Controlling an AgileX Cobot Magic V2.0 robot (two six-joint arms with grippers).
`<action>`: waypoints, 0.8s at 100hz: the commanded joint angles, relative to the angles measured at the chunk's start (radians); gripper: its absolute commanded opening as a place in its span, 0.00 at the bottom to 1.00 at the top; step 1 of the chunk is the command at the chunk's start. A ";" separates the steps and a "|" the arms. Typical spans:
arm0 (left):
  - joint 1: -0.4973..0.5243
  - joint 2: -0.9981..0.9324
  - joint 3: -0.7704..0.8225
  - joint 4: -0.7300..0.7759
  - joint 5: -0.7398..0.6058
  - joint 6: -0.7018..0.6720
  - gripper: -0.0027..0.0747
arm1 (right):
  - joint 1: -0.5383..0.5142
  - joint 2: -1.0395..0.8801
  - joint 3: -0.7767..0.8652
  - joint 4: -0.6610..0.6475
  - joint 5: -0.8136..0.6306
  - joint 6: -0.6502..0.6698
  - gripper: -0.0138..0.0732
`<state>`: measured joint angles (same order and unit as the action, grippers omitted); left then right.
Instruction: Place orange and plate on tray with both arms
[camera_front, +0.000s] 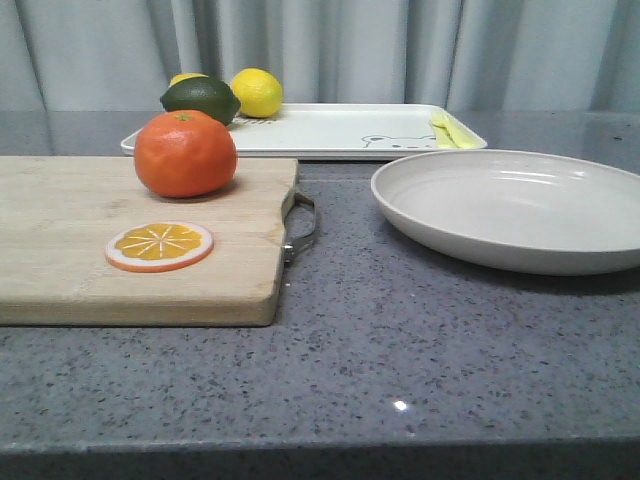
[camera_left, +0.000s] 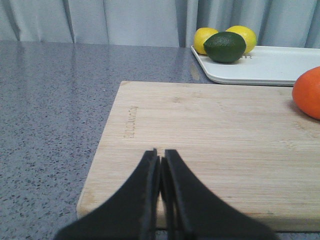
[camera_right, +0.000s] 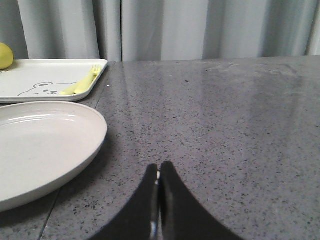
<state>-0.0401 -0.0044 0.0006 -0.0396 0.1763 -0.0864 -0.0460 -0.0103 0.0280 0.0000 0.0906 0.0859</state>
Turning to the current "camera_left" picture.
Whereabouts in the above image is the grey curtain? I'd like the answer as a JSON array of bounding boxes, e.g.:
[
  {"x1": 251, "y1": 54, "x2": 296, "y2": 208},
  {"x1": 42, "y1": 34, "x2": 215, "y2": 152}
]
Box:
[{"x1": 0, "y1": 0, "x2": 320, "y2": 48}]

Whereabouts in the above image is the yellow lemon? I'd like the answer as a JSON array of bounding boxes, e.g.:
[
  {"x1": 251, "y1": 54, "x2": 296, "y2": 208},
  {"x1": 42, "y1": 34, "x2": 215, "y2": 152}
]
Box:
[
  {"x1": 193, "y1": 27, "x2": 219, "y2": 55},
  {"x1": 226, "y1": 25, "x2": 257, "y2": 54}
]

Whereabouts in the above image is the wooden cutting board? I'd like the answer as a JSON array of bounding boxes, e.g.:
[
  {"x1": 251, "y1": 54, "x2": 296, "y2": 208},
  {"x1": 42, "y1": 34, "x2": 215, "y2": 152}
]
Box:
[{"x1": 76, "y1": 81, "x2": 320, "y2": 232}]

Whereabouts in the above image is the yellow lemon left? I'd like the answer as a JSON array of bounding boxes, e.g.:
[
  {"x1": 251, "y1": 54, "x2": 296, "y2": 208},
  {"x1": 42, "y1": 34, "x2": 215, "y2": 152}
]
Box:
[{"x1": 193, "y1": 27, "x2": 219, "y2": 55}]

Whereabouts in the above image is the yellow lemon right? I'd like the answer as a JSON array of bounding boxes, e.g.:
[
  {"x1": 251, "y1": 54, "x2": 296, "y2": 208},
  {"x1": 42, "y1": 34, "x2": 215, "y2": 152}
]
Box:
[{"x1": 226, "y1": 25, "x2": 257, "y2": 54}]

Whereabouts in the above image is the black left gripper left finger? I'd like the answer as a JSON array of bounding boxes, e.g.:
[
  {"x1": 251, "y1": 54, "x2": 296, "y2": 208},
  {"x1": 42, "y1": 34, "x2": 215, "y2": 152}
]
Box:
[{"x1": 54, "y1": 149, "x2": 160, "y2": 240}]

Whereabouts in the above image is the white rectangular tray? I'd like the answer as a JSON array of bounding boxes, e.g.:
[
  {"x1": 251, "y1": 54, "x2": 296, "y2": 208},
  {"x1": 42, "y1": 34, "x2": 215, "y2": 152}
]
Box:
[{"x1": 190, "y1": 46, "x2": 320, "y2": 87}]

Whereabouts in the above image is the green lime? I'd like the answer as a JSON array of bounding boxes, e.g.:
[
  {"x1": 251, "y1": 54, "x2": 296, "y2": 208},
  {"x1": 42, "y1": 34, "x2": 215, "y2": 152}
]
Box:
[{"x1": 203, "y1": 31, "x2": 247, "y2": 64}]

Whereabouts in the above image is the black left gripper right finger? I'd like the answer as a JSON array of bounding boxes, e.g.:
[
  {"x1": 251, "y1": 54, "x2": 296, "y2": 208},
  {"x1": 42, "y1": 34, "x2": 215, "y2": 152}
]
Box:
[{"x1": 160, "y1": 149, "x2": 278, "y2": 240}]

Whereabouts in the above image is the orange mandarin fruit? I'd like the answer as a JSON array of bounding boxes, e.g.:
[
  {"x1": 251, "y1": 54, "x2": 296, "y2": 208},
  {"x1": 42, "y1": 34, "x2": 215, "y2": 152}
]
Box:
[{"x1": 291, "y1": 66, "x2": 320, "y2": 120}]

